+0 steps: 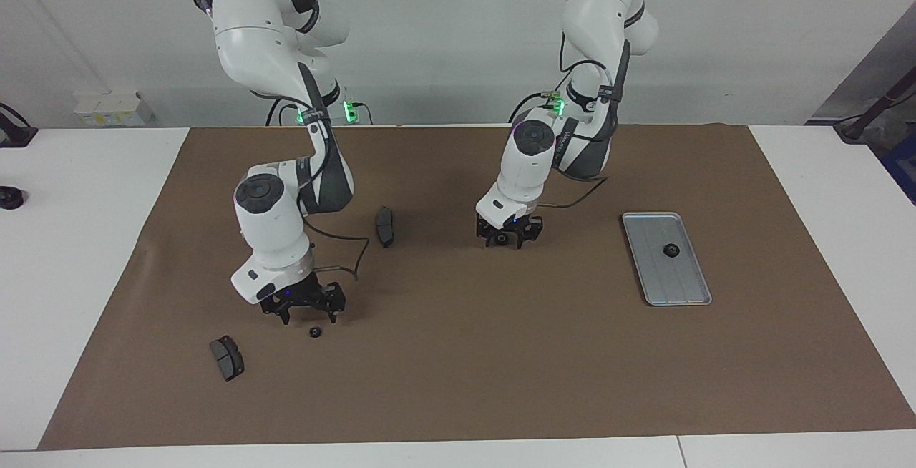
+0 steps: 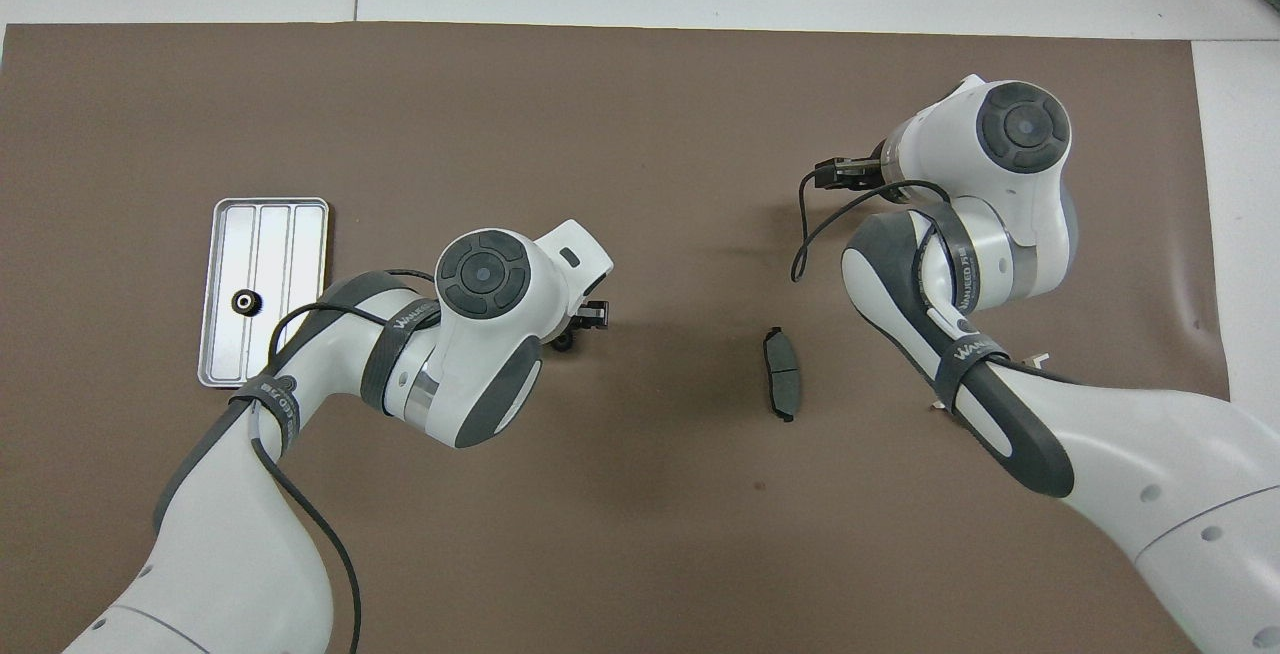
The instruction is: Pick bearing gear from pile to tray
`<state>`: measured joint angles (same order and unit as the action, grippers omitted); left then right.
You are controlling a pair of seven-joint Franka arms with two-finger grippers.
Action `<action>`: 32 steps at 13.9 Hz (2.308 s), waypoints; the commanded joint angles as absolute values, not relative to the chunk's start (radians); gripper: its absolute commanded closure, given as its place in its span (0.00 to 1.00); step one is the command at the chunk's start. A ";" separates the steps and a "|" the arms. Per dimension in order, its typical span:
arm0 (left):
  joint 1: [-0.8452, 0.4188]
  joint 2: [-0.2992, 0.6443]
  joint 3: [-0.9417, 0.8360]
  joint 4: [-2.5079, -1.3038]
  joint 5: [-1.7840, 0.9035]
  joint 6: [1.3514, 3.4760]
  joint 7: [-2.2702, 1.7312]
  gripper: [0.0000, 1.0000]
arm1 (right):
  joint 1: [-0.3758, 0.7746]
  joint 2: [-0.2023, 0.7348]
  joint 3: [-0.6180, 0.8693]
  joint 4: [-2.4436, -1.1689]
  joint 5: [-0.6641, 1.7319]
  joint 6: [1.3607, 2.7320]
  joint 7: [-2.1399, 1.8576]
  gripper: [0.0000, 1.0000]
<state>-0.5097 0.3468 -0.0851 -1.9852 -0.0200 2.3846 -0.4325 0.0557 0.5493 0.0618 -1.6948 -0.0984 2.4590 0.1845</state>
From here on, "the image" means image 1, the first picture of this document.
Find silver metal tray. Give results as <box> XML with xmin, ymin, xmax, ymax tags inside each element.
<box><xmin>621</xmin><ymin>212</ymin><xmax>713</xmax><ymax>307</ymax></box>

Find stacked grey brake pads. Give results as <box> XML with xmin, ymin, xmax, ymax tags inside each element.
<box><xmin>209</xmin><ymin>336</ymin><xmax>245</xmax><ymax>382</ymax></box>

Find single grey brake pad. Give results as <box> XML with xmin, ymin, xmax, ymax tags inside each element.
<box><xmin>375</xmin><ymin>205</ymin><xmax>396</xmax><ymax>248</ymax></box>

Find brown table mat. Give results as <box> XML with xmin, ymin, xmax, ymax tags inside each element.
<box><xmin>37</xmin><ymin>123</ymin><xmax>916</xmax><ymax>451</ymax></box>

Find black stand pole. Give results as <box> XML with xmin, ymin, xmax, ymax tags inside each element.
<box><xmin>834</xmin><ymin>67</ymin><xmax>916</xmax><ymax>143</ymax></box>

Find blue crate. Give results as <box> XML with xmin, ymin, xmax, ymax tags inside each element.
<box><xmin>880</xmin><ymin>135</ymin><xmax>916</xmax><ymax>204</ymax></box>

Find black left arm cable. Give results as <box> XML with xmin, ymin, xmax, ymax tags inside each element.
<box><xmin>540</xmin><ymin>31</ymin><xmax>610</xmax><ymax>209</ymax></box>

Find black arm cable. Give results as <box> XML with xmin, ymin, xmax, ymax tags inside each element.
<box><xmin>540</xmin><ymin>31</ymin><xmax>610</xmax><ymax>209</ymax></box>
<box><xmin>250</xmin><ymin>92</ymin><xmax>371</xmax><ymax>281</ymax></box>

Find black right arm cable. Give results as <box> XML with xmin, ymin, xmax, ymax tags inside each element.
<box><xmin>250</xmin><ymin>92</ymin><xmax>371</xmax><ymax>281</ymax></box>

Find black left base cable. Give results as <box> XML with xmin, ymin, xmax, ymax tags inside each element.
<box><xmin>508</xmin><ymin>89</ymin><xmax>566</xmax><ymax>124</ymax></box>

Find black base cable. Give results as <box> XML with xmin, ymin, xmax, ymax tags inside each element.
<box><xmin>265</xmin><ymin>98</ymin><xmax>298</xmax><ymax>127</ymax></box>
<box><xmin>508</xmin><ymin>89</ymin><xmax>566</xmax><ymax>124</ymax></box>

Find black right base cable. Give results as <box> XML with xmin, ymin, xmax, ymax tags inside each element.
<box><xmin>265</xmin><ymin>98</ymin><xmax>298</xmax><ymax>127</ymax></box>

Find white wall socket box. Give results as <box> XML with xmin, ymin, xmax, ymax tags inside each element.
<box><xmin>74</xmin><ymin>90</ymin><xmax>155</xmax><ymax>127</ymax></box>

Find black clamp mount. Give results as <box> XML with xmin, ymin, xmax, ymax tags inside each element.
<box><xmin>0</xmin><ymin>102</ymin><xmax>38</xmax><ymax>148</ymax></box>

